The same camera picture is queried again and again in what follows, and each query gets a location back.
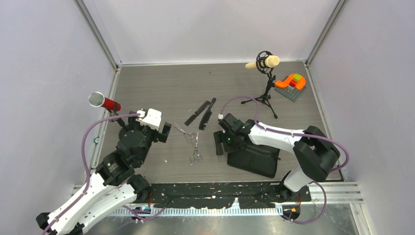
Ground beige microphone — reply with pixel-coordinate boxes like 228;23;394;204
245;55;280;70

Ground orange curved toy piece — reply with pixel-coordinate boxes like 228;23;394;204
275;73;306;90

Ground grey lego baseplate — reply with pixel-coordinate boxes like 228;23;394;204
274;87;306;102

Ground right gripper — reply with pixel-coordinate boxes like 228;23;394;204
214;130;244;157

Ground red lego brick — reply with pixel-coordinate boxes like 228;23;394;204
289;80;297;87

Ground black zip tool case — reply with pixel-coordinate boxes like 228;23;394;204
227;144;280;178

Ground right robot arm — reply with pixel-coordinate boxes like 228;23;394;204
213;114;340;202

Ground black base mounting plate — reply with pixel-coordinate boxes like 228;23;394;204
134;182;311;209

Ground silver scissors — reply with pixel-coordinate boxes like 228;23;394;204
172;122;196;144
190;132;203;165

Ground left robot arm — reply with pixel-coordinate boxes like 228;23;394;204
36;109;171;235

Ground red silver microphone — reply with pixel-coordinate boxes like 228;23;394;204
88;92;121;112

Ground green lego brick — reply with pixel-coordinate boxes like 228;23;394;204
293;74;303;83

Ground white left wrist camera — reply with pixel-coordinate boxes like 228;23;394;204
136;108;162;131

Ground black flat comb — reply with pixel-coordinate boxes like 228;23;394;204
184;100;210;126

